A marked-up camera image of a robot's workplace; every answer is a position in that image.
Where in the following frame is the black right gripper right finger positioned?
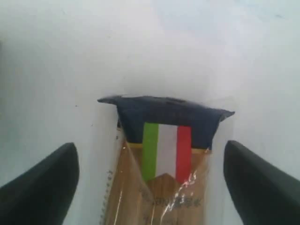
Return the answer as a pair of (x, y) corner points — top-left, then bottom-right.
(224, 140), (300, 225)

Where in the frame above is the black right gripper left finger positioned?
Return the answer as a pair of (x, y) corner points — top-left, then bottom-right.
(0, 142), (80, 225)

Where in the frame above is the spaghetti pack dark wrapper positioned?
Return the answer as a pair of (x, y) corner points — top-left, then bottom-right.
(99, 95), (234, 225)

